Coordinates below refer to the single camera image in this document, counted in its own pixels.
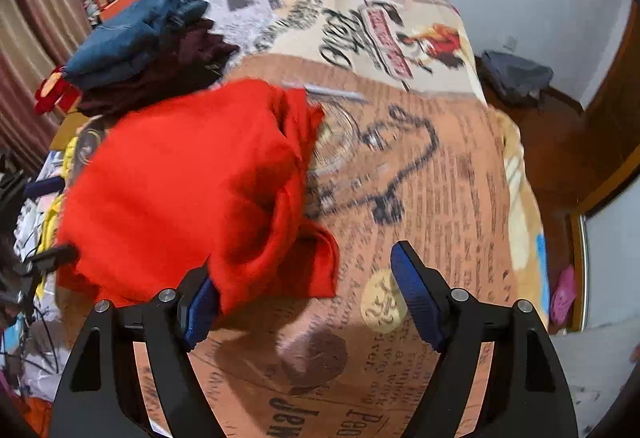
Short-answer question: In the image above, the folded maroon garment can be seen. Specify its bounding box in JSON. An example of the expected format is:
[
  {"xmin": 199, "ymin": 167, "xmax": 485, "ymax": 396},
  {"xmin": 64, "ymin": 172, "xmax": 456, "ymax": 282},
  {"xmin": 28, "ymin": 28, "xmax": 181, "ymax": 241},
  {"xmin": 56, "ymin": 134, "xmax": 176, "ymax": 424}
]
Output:
[{"xmin": 75, "ymin": 18, "xmax": 242, "ymax": 119}]

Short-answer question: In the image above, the yellow cloth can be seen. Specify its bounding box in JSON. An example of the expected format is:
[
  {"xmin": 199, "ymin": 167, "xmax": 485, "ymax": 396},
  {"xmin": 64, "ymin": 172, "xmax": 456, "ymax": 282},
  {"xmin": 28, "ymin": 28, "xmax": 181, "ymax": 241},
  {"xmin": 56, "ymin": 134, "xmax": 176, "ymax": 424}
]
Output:
[{"xmin": 37, "ymin": 135, "xmax": 85, "ymax": 255}]

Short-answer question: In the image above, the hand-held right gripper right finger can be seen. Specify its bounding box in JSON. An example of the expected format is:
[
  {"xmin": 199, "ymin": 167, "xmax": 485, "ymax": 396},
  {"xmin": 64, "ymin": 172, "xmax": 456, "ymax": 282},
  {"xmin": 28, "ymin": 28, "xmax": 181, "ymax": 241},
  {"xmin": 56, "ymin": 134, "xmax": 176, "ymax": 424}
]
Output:
[{"xmin": 390, "ymin": 240, "xmax": 581, "ymax": 438}]

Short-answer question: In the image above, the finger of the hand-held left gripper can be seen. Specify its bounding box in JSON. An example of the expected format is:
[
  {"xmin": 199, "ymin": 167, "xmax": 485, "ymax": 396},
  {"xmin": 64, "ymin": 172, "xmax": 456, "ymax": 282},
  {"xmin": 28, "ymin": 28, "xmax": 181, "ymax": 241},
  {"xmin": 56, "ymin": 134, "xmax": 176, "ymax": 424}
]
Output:
[{"xmin": 24, "ymin": 244, "xmax": 77, "ymax": 269}]

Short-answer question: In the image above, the mustard paw print mat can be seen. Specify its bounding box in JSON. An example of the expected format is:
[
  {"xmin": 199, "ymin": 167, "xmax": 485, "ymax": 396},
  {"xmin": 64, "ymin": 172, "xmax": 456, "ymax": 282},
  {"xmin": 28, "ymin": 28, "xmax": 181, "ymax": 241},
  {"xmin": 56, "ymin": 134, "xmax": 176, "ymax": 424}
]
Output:
[{"xmin": 50, "ymin": 110, "xmax": 102, "ymax": 155}]

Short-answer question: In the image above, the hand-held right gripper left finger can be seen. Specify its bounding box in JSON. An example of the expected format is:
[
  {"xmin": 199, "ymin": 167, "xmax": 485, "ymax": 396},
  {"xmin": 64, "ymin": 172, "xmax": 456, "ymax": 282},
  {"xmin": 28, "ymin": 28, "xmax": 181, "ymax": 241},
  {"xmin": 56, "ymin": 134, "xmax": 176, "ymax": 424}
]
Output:
[{"xmin": 50, "ymin": 265, "xmax": 227, "ymax": 438}]

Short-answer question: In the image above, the striped brown curtain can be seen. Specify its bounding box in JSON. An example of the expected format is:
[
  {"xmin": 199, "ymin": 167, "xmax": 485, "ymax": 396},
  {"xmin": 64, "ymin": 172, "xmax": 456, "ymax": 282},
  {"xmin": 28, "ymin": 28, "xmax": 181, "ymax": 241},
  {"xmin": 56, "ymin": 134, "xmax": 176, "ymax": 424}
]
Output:
[{"xmin": 0, "ymin": 0, "xmax": 97, "ymax": 169}]

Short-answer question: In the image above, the pink slipper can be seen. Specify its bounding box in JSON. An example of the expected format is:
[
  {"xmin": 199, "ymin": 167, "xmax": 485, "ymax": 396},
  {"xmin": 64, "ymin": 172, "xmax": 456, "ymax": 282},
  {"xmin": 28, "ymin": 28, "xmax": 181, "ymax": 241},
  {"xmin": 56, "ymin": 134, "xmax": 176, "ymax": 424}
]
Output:
[{"xmin": 549, "ymin": 264, "xmax": 577, "ymax": 325}]

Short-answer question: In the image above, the red plush flower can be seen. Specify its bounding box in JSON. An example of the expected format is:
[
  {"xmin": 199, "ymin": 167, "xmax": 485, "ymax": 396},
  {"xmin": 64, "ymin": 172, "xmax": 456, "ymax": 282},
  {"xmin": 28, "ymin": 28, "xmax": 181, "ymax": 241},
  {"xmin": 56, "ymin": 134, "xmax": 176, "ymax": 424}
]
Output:
[{"xmin": 34, "ymin": 66, "xmax": 82, "ymax": 115}]

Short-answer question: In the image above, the orange box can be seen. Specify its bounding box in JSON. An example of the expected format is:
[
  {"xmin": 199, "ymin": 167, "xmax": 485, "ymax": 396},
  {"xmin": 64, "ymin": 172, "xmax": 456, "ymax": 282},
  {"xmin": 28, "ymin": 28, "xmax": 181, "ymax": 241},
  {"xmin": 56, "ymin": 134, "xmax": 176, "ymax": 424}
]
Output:
[{"xmin": 97, "ymin": 0, "xmax": 142, "ymax": 19}]

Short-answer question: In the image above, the grey backpack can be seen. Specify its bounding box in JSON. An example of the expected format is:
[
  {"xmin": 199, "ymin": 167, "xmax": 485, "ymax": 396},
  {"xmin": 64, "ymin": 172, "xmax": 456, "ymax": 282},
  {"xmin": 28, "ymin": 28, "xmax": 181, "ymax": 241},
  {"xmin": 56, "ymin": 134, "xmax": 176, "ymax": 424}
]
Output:
[{"xmin": 480, "ymin": 48, "xmax": 556, "ymax": 112}]

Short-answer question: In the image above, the red zip jacket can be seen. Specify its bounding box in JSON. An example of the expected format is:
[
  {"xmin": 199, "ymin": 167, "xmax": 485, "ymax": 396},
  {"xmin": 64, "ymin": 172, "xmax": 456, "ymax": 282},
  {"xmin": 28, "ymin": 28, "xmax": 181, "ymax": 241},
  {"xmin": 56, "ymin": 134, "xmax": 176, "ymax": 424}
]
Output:
[{"xmin": 55, "ymin": 78, "xmax": 342, "ymax": 315}]

